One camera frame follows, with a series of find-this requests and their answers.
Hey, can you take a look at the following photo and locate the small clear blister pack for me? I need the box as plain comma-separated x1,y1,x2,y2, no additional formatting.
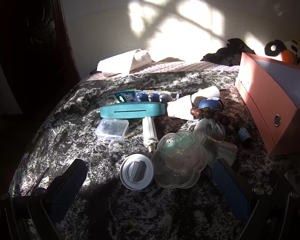
165,91,180,103

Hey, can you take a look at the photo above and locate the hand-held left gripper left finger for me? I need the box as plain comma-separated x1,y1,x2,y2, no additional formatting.
0,158,88,240

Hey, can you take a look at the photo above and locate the pink cardboard box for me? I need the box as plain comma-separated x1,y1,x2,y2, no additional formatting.
234,52,300,156

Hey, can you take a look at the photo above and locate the white round knob lid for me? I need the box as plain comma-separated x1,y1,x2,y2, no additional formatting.
119,154,154,190

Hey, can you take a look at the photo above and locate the dark cloth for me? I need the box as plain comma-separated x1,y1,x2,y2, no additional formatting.
201,38,256,67

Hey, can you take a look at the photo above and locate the white tube light bulb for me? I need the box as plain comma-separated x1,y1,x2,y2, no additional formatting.
142,116,158,153

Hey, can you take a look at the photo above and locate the thin metal tool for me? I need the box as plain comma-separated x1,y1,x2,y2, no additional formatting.
20,167,50,197

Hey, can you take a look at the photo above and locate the teal glasses case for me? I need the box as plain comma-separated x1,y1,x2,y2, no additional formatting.
99,102,165,119

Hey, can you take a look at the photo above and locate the panda plush toy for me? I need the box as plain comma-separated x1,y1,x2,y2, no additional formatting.
265,39,300,67

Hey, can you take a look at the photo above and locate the dark wooden wardrobe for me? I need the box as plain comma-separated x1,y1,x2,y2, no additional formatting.
0,0,80,115

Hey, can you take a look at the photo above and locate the clear flower-shaped container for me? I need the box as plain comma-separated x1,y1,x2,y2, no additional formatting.
151,130,208,189

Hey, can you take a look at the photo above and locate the blue battery pack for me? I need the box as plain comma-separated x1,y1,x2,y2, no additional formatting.
114,89,165,103

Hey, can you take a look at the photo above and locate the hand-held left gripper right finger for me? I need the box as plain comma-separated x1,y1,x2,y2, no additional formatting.
211,158,300,240

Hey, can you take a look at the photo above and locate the small dark blue bottle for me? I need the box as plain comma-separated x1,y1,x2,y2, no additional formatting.
237,126,252,142

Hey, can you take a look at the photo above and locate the white folded paper bag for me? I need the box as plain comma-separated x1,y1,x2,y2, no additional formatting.
97,49,152,77

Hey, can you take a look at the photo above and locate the clear plastic box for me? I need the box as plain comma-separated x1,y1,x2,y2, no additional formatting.
95,119,129,142

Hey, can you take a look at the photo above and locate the wooden bead bracelet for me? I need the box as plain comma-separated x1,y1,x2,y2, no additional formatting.
190,106,231,126

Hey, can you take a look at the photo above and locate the white mesh pouch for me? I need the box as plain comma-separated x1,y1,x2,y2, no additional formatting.
193,119,226,143

